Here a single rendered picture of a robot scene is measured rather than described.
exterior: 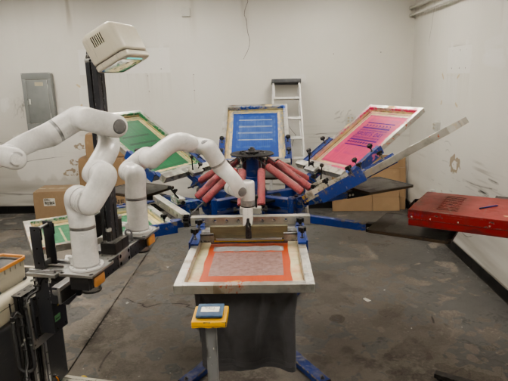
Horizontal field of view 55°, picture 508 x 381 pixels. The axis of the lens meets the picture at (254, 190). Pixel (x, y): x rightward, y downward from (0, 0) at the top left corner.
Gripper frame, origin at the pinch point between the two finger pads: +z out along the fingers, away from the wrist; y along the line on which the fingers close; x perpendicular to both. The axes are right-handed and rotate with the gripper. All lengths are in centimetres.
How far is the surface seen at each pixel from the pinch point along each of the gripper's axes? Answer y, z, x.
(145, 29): -413, -142, -143
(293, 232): 3.4, -1.3, 23.5
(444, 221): 0, -5, 102
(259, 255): 16.5, 6.0, 5.8
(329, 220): -54, 10, 49
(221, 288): 60, 4, -9
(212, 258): 20.6, 6.0, -17.5
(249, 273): 39.2, 6.0, 1.6
